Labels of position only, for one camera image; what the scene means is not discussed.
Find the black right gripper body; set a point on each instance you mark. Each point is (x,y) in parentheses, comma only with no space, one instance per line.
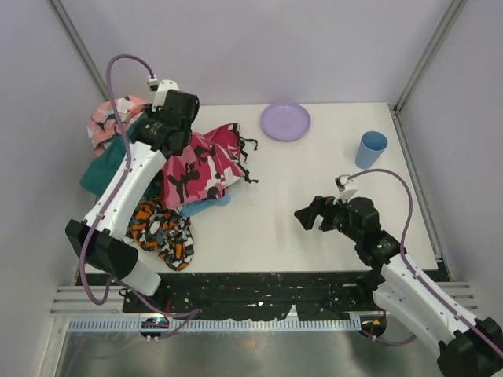
(326,216)

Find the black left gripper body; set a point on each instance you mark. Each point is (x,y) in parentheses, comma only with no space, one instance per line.
(182,138)

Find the pink patterned cloth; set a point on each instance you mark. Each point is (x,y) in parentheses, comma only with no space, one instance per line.
(102,128)

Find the teal green cloth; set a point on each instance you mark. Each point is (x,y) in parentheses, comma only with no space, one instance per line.
(103,168)

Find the orange grey camouflage cloth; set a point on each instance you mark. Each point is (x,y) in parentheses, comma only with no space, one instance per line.
(155,228)

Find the magenta camouflage cloth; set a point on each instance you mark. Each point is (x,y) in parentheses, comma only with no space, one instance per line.
(207,167)

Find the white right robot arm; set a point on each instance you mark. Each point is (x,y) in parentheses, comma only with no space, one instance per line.
(462,344)

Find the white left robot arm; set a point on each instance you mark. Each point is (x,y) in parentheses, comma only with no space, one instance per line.
(98,239)

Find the light blue cloth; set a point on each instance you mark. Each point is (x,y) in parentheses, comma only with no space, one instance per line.
(192,209)

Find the blue plastic cup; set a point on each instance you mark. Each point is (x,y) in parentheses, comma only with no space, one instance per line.
(372,145)

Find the purple plastic plate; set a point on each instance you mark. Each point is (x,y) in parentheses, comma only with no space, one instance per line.
(285,121)

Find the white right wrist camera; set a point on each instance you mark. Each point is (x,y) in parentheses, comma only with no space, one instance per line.
(346,188)

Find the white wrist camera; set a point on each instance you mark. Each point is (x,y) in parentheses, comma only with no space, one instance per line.
(160,88)
(346,188)

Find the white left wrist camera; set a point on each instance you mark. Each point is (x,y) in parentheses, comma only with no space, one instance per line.
(160,88)

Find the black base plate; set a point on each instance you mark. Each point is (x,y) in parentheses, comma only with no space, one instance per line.
(261,281)

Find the white slotted cable duct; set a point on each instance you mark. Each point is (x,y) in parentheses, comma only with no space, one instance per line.
(152,324)

